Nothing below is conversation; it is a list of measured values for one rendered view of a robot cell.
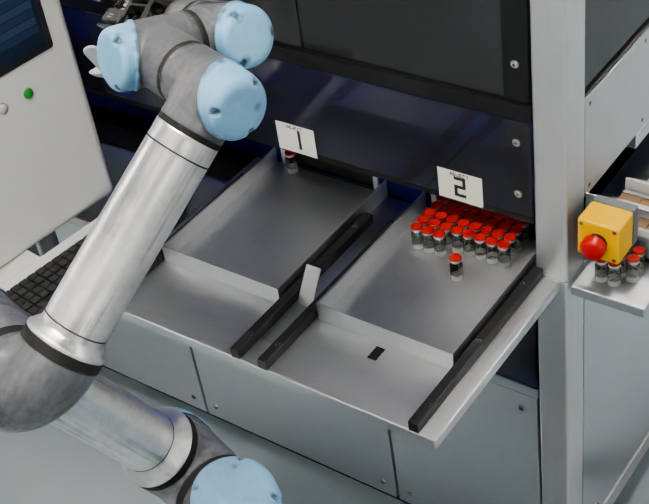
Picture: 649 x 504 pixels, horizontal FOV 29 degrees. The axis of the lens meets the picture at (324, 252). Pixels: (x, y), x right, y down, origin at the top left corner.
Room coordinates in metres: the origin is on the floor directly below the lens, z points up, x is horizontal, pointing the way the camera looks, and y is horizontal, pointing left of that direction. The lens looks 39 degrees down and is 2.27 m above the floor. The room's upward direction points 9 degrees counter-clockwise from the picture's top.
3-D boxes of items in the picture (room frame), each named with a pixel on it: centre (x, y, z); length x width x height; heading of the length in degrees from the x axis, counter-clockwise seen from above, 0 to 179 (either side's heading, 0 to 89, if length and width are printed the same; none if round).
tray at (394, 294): (1.61, -0.18, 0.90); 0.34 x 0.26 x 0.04; 139
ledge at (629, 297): (1.56, -0.49, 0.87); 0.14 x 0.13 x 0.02; 139
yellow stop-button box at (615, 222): (1.53, -0.45, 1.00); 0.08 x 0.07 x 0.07; 139
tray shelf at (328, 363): (1.66, -0.01, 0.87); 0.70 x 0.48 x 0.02; 49
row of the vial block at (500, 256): (1.67, -0.24, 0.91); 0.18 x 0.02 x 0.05; 49
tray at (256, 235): (1.83, 0.08, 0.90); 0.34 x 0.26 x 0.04; 139
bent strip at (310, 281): (1.58, 0.07, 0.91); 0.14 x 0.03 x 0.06; 139
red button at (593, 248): (1.50, -0.42, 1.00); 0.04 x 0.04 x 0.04; 49
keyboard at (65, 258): (1.85, 0.50, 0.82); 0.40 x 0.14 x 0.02; 133
